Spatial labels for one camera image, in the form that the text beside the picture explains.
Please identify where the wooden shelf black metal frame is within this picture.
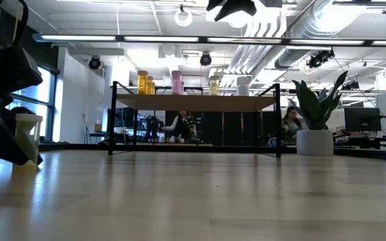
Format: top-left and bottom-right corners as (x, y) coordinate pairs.
(107, 80), (283, 159)

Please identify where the large window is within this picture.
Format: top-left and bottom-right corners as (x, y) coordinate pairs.
(7, 65), (58, 141)

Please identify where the black computer monitor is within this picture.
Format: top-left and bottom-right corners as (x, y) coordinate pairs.
(343, 106), (383, 133)

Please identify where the black partition panel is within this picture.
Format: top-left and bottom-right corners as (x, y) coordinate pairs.
(201, 111), (277, 147)

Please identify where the black metal rig frame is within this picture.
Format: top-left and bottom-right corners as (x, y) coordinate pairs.
(40, 142), (386, 162)

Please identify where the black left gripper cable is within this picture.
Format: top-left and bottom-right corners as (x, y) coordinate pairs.
(11, 0), (30, 48)

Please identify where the silver ventilation duct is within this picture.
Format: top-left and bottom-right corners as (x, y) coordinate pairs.
(275, 0), (370, 70)

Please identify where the snake plant white pot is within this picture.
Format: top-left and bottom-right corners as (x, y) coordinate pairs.
(286, 70), (349, 157)

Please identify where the pink pill bottle white cap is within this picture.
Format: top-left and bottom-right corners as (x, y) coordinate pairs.
(171, 70), (183, 96)

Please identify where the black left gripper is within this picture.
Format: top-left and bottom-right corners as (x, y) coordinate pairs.
(0, 45), (44, 167)

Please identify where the black ceiling camera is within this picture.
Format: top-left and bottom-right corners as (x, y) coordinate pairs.
(88, 56), (102, 70)
(306, 49), (336, 70)
(199, 52), (212, 67)

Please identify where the overhead LED light bar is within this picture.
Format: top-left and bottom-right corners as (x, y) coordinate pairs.
(31, 32), (386, 48)

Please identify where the person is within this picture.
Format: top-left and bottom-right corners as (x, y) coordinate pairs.
(281, 106), (304, 141)
(162, 110), (199, 143)

